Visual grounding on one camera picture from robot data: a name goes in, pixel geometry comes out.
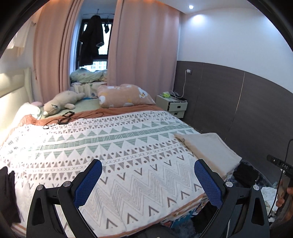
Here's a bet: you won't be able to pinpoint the beige hooded jacket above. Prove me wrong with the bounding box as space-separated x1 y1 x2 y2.
175 133 241 181

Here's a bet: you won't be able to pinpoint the dark hanging clothes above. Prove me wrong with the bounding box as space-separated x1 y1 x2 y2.
77 15 113 67

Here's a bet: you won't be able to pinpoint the person's right hand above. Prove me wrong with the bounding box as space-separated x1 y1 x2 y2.
276 187 292 208

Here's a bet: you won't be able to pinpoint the black folded garment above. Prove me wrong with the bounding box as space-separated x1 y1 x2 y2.
0 167 21 227

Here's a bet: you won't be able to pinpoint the patterned white bed quilt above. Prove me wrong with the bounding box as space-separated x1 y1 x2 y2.
1 111 206 237

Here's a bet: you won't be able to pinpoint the pale green pillow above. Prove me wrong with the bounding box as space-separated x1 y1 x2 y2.
11 103 42 127

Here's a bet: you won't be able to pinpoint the grey plush toy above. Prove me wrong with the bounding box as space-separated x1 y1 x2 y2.
43 91 85 117

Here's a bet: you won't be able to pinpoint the orange cartoon pillow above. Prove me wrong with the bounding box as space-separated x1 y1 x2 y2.
97 84 155 108

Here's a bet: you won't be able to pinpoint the cream padded headboard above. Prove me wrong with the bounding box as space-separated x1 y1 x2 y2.
1 67 33 130

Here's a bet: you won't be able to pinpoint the crumpled light green blanket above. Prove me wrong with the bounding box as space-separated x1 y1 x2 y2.
70 68 107 83

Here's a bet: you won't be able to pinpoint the white bedside table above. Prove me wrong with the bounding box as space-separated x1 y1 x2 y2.
155 95 188 118

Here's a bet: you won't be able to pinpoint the pink left curtain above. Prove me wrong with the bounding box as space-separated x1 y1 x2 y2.
33 0 83 103

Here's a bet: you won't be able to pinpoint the pink curtain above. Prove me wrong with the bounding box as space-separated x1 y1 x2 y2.
33 0 83 103
107 1 180 98

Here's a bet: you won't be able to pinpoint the pink right curtain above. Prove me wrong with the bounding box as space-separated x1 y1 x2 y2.
107 1 180 98

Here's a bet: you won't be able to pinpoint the black cable with device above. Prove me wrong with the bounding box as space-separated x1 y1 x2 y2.
42 110 105 130

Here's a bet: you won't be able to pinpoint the white charger cable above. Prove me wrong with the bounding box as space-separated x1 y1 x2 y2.
174 69 188 99

